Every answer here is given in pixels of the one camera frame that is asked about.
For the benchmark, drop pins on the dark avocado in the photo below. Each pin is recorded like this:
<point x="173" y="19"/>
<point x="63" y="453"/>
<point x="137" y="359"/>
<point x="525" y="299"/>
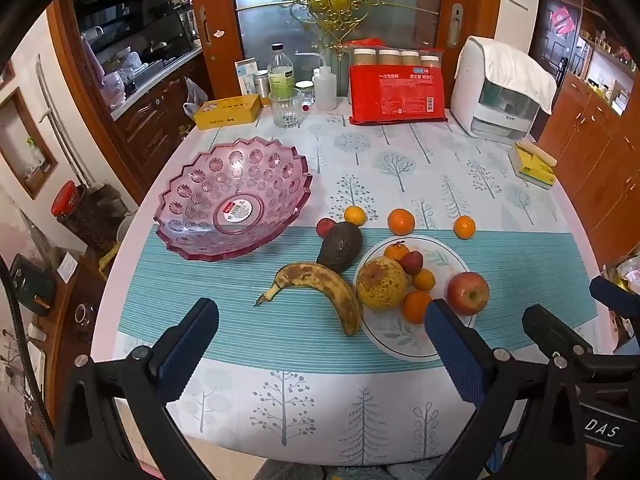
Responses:
<point x="340" y="247"/>

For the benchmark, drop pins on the pink floral kettle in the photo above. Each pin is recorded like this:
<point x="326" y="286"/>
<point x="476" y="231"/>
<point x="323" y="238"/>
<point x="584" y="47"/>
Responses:
<point x="114" y="91"/>

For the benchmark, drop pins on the glass bottle with green label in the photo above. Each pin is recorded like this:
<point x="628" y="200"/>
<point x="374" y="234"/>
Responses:
<point x="280" y="75"/>

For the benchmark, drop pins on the yellow tin box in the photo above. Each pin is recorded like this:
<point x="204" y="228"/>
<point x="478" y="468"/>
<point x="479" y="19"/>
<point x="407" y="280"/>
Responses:
<point x="225" y="112"/>

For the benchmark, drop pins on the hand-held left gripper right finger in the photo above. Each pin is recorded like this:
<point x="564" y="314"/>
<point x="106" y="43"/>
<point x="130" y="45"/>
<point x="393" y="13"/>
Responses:
<point x="455" y="355"/>

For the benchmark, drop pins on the wooden kitchen base cabinet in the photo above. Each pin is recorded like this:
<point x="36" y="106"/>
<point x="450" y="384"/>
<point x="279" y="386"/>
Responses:
<point x="150" y="120"/>

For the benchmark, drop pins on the clear glass cup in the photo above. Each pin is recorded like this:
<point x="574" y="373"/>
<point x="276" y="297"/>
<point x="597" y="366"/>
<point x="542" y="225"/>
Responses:
<point x="285" y="110"/>

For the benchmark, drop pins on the hanging plastic bag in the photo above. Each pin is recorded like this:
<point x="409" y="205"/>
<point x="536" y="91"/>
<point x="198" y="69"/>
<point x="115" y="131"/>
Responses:
<point x="195" y="100"/>

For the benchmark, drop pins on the yellow sponge pack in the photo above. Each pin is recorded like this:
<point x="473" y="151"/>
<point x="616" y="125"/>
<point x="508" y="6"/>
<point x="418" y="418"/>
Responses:
<point x="535" y="167"/>

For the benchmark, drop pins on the white countertop appliance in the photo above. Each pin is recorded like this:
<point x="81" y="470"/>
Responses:
<point x="470" y="90"/>

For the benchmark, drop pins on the red-lidded jar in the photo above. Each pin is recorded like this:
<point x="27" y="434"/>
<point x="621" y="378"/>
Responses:
<point x="65" y="200"/>

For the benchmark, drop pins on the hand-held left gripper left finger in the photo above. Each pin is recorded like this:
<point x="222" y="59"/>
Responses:
<point x="187" y="345"/>

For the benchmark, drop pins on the white towel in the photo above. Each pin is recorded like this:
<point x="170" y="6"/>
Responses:
<point x="515" y="70"/>

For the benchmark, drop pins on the small glass jar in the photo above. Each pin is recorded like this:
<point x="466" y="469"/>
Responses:
<point x="304" y="92"/>

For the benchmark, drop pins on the black device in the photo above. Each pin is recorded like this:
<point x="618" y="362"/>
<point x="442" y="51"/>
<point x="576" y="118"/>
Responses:
<point x="30" y="285"/>

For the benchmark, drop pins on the speckled yellow pear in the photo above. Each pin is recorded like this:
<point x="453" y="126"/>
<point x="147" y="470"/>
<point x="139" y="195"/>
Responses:
<point x="380" y="282"/>

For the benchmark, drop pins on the spotted yellow banana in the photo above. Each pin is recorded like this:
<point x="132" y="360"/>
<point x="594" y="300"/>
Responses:
<point x="325" y="285"/>

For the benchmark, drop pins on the white carton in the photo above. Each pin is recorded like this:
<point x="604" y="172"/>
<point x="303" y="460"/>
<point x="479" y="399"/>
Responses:
<point x="245" y="77"/>

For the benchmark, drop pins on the metal can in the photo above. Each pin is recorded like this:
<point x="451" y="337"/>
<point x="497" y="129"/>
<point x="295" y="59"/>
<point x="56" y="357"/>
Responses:
<point x="261" y="87"/>

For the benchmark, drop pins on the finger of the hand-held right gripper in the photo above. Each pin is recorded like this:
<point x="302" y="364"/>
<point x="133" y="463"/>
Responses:
<point x="550" y="330"/>
<point x="612" y="294"/>

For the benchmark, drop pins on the red lychee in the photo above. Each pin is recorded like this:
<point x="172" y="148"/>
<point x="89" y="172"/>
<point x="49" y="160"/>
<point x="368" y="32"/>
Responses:
<point x="413" y="262"/>
<point x="324" y="226"/>

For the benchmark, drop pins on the white squeeze bottle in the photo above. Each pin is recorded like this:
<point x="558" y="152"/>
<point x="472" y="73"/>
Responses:
<point x="325" y="92"/>

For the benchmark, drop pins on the pink plastic bowl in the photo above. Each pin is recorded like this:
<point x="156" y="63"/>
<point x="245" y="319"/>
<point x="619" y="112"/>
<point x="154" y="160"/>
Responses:
<point x="200" y="185"/>

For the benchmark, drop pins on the tree-print tablecloth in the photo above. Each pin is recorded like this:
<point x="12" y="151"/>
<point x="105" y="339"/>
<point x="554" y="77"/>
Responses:
<point x="450" y="160"/>

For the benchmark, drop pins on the white enamel pot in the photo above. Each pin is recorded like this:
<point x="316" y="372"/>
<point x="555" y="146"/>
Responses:
<point x="125" y="227"/>

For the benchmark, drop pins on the gold door ornament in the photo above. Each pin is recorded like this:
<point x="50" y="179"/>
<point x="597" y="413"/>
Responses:
<point x="337" y="0"/>

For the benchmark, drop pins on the red pack of paper cups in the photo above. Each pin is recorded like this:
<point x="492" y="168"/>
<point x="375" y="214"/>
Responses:
<point x="395" y="95"/>

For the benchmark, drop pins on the white leaf-print plate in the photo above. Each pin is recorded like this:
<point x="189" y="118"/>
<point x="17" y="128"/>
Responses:
<point x="395" y="340"/>

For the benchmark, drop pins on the red apple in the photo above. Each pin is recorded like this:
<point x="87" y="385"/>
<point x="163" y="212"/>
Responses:
<point x="467" y="292"/>

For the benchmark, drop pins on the yellow peel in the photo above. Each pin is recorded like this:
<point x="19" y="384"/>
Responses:
<point x="109" y="262"/>

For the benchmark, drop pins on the teal jug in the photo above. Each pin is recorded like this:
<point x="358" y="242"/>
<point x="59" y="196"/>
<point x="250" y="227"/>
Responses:
<point x="344" y="75"/>

